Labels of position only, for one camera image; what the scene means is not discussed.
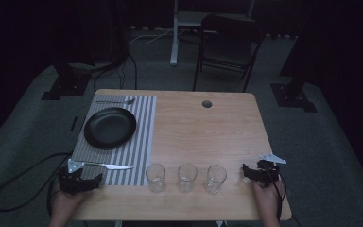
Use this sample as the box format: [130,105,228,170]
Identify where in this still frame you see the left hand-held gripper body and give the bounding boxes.
[58,158,92,196]

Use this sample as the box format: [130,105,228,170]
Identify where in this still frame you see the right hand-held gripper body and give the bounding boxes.
[254,152,287,189]

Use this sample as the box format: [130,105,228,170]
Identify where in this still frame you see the person's left hand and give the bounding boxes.
[50,188,91,219]

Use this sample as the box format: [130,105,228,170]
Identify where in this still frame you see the person's right hand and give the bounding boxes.
[252,181,286,218]

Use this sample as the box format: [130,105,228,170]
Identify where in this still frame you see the silver table knife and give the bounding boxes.
[82,161,135,171]

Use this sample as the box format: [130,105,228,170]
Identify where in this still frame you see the clear drinking glass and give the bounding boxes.
[145,163,166,194]
[203,164,228,195]
[177,163,199,194]

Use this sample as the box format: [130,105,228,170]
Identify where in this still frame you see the black round plate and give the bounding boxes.
[83,107,138,150]

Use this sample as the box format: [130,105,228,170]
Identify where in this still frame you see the grey white striped placemat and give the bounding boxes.
[71,95,158,187]

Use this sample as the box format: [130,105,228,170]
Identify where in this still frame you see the silver fork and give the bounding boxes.
[95,97,137,106]

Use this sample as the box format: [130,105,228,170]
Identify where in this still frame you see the black folding chair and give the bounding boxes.
[192,13,266,93]

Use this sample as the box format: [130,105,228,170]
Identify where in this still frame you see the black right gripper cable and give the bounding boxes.
[263,163,287,222]

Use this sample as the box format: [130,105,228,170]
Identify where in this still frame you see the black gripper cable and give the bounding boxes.
[263,163,287,222]
[0,152,73,218]

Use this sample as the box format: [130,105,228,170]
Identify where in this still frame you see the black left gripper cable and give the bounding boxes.
[0,152,73,218]

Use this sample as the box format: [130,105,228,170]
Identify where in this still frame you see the black stand with base plate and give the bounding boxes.
[41,46,93,101]
[270,46,318,114]

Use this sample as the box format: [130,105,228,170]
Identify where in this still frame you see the black floor cables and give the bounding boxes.
[93,52,139,93]

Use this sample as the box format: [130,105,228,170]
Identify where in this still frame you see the white floor cable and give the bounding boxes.
[129,27,183,46]

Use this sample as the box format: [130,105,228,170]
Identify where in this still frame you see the white metal desk frame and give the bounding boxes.
[169,0,257,66]

